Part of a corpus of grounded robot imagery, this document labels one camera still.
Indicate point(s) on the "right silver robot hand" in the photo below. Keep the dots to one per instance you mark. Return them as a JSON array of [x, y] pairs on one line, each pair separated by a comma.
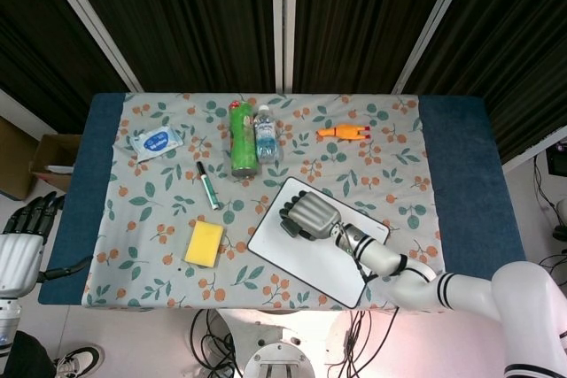
[[316, 216]]

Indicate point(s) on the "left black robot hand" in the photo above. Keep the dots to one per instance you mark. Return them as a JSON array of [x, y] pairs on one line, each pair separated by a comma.
[[31, 216]]

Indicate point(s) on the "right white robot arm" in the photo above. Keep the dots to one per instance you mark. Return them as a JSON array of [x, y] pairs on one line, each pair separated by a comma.
[[465, 289]]

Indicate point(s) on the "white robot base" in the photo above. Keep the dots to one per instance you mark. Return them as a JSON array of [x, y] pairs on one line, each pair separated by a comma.
[[277, 360]]

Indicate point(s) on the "white dry-erase board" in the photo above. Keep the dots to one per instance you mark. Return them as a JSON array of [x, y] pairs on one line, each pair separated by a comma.
[[310, 267]]

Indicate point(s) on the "green whiteboard marker black cap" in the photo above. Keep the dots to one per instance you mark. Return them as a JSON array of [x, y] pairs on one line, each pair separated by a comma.
[[207, 185]]

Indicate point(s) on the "brown cardboard box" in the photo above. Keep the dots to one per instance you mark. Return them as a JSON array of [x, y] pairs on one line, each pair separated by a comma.
[[17, 161]]

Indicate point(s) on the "yellow rubber chicken toy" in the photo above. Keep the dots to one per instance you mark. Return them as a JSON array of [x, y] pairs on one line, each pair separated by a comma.
[[343, 132]]

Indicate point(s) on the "clear plastic water bottle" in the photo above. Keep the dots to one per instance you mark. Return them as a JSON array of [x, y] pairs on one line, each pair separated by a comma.
[[267, 139]]

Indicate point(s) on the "green chip can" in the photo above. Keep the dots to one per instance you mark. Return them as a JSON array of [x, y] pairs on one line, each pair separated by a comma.
[[243, 143]]

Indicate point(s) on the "yellow sponge with green pad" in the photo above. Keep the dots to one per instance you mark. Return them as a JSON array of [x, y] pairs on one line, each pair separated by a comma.
[[204, 243]]

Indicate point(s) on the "floral orange fruit tablecloth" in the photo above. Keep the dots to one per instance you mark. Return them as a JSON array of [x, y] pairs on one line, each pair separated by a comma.
[[155, 280]]

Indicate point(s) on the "black trouser leg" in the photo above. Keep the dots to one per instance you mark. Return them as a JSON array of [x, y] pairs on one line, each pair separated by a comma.
[[22, 356]]

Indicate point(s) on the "blue white wet wipes pack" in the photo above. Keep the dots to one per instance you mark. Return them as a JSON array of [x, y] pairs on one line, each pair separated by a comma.
[[157, 143]]

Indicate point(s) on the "blue felt table cover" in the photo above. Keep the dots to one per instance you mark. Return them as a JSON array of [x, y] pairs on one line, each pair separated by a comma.
[[465, 174]]

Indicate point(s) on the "black white sneaker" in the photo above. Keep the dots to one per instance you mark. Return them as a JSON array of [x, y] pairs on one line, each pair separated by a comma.
[[82, 362]]

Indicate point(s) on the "dark pleated curtain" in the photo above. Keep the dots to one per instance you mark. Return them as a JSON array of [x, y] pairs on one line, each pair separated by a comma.
[[199, 19]]

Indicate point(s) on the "black electronic device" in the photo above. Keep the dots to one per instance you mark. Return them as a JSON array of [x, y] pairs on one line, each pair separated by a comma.
[[557, 161]]

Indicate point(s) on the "white upright frame post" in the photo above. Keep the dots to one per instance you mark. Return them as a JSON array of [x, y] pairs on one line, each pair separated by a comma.
[[283, 19]]

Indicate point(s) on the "white slanted frame post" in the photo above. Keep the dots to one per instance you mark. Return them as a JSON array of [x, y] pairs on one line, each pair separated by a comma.
[[434, 19], [93, 24]]

